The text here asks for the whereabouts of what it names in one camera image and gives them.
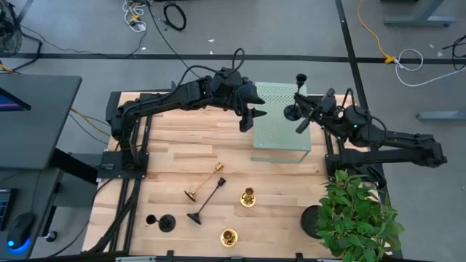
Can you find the black floor fan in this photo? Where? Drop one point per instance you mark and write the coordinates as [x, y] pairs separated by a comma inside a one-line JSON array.
[[9, 32]]

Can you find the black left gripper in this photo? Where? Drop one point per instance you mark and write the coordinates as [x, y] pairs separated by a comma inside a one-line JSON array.
[[244, 92]]

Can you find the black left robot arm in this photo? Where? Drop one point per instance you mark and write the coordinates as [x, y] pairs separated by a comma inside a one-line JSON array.
[[164, 100]]

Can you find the tall black candlestick holder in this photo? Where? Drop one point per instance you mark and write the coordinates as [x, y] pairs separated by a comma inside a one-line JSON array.
[[194, 218], [291, 113]]

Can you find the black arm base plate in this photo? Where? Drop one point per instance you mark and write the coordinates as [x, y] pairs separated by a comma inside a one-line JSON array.
[[142, 171], [378, 182]]

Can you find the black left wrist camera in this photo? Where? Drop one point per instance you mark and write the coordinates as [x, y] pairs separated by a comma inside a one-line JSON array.
[[227, 79]]

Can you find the green perforated metal shelf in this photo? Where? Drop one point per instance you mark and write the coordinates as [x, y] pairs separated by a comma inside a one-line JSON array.
[[276, 127]]

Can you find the computer screen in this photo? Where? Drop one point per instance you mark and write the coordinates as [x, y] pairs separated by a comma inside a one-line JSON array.
[[11, 102]]

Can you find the black desk beam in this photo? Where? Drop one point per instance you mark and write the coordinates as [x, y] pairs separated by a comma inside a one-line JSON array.
[[73, 165]]

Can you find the grey floor bar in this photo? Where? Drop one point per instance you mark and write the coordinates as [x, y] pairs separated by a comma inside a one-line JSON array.
[[442, 115]]

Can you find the black aluminium table frame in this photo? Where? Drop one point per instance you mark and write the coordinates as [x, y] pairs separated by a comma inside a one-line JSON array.
[[147, 134]]

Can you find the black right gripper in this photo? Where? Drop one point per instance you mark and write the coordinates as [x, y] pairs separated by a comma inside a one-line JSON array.
[[322, 109]]

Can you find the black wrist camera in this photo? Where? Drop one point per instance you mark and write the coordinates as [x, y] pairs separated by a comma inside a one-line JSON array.
[[227, 79], [329, 100]]

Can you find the black caster wheel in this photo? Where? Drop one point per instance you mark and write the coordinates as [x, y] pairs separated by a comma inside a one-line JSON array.
[[51, 236]]

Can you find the black computer mouse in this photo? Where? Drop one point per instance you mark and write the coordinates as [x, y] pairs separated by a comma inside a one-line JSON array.
[[21, 229]]

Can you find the tall gold candlestick holder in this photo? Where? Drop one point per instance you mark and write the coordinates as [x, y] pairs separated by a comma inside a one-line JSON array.
[[190, 195]]

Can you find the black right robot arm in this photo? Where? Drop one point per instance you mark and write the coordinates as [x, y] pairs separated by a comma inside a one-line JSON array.
[[400, 143]]

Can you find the grey table leg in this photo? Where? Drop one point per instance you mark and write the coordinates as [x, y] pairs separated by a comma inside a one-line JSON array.
[[418, 20]]

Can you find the black plant pot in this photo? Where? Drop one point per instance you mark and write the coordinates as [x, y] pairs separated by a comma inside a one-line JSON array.
[[308, 222]]

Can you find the dark grey desk top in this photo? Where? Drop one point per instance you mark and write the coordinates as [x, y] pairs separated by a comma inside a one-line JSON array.
[[40, 127]]

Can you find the green leafy plant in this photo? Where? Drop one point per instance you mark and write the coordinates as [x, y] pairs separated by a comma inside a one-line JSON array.
[[356, 218]]

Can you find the grey lower desk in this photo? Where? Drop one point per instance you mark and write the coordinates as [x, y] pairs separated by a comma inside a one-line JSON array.
[[32, 189]]

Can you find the black keyboard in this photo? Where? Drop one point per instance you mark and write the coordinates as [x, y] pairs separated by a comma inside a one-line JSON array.
[[5, 209]]

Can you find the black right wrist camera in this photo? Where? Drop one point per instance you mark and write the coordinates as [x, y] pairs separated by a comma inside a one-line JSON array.
[[329, 100]]

